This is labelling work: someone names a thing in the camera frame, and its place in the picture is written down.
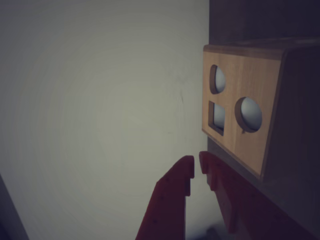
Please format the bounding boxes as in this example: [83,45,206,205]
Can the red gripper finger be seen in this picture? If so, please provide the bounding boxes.
[134,155,196,240]
[198,150,319,240]

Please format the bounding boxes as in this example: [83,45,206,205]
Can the wooden shape sorter box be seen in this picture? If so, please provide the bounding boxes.
[201,36,320,181]

